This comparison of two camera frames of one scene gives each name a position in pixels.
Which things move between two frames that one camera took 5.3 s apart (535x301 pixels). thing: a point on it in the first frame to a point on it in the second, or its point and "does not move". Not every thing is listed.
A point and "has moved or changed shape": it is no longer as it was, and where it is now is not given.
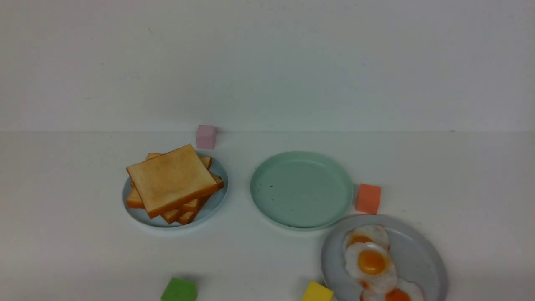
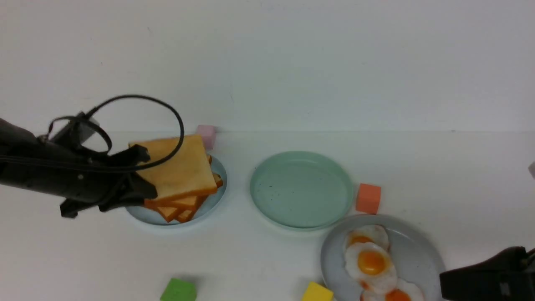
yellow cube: (316, 292) does not move
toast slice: (171, 180) has moved or changed shape
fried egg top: (374, 233) does not move
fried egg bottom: (398, 289) does not move
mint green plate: (301, 190) does not move
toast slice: (134, 200) to (169, 209)
